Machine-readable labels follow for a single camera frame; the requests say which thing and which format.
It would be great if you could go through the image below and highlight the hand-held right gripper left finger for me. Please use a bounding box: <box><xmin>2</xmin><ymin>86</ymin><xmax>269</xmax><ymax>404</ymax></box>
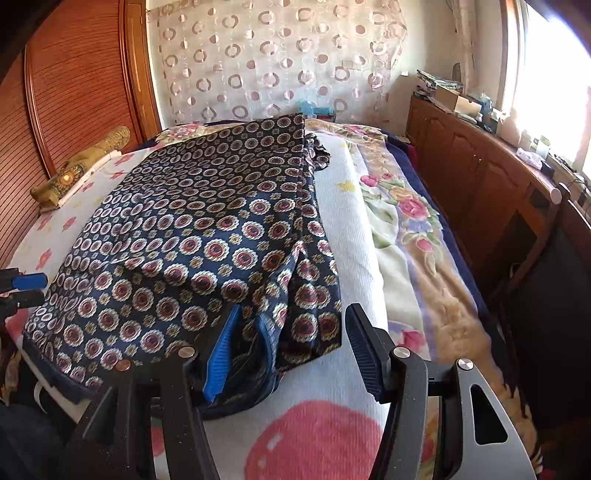
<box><xmin>69</xmin><ymin>305</ymin><xmax>243</xmax><ymax>480</ymax></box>

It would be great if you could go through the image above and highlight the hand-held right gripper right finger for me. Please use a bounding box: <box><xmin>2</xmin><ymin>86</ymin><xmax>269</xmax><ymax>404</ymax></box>
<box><xmin>344</xmin><ymin>302</ymin><xmax>539</xmax><ymax>480</ymax></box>

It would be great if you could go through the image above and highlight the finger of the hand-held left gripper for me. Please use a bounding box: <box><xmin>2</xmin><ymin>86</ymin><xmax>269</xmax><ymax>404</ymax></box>
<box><xmin>0</xmin><ymin>272</ymin><xmax>49</xmax><ymax>292</ymax></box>
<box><xmin>0</xmin><ymin>291</ymin><xmax>45</xmax><ymax>311</ymax></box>

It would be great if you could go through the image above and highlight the navy floral print garment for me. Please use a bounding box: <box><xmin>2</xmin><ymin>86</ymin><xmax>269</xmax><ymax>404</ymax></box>
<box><xmin>21</xmin><ymin>113</ymin><xmax>345</xmax><ymax>421</ymax></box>

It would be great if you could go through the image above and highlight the white blanket with pink print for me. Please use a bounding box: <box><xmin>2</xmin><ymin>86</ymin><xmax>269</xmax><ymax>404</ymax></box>
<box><xmin>9</xmin><ymin>124</ymin><xmax>435</xmax><ymax>480</ymax></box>

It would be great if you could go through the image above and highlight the gold patterned pillow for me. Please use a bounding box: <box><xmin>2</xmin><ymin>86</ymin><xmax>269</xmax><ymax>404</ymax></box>
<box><xmin>30</xmin><ymin>126</ymin><xmax>132</xmax><ymax>206</ymax></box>

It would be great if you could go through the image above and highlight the floral blanket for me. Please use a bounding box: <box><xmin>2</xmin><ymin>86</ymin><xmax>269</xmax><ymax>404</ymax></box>
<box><xmin>152</xmin><ymin>117</ymin><xmax>546</xmax><ymax>480</ymax></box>

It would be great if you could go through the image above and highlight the wooden headboard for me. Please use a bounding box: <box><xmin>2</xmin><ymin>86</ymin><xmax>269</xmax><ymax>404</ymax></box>
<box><xmin>0</xmin><ymin>0</ymin><xmax>162</xmax><ymax>273</ymax></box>

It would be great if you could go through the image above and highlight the wooden cabinet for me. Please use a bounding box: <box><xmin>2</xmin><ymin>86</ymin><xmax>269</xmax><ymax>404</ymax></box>
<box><xmin>406</xmin><ymin>92</ymin><xmax>564</xmax><ymax>296</ymax></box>

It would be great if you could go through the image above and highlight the teal plastic object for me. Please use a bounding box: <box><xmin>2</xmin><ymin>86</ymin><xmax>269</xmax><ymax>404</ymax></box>
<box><xmin>300</xmin><ymin>99</ymin><xmax>333</xmax><ymax>120</ymax></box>

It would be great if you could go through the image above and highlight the cardboard box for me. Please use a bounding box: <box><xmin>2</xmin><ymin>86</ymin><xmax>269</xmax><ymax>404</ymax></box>
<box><xmin>434</xmin><ymin>85</ymin><xmax>481</xmax><ymax>116</ymax></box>

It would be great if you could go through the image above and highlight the stack of books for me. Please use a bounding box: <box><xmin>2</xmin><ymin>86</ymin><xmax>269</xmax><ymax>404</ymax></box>
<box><xmin>416</xmin><ymin>69</ymin><xmax>465</xmax><ymax>93</ymax></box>

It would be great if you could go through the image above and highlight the sheer curtain with circles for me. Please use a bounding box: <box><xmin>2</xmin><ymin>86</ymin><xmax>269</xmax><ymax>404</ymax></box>
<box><xmin>148</xmin><ymin>0</ymin><xmax>409</xmax><ymax>127</ymax></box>

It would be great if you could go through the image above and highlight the bright window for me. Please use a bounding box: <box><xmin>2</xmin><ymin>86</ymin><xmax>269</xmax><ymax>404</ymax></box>
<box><xmin>501</xmin><ymin>0</ymin><xmax>591</xmax><ymax>176</ymax></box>

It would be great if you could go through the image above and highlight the dark chair with wooden frame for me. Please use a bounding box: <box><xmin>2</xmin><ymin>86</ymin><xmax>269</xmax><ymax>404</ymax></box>
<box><xmin>501</xmin><ymin>182</ymin><xmax>591</xmax><ymax>435</ymax></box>

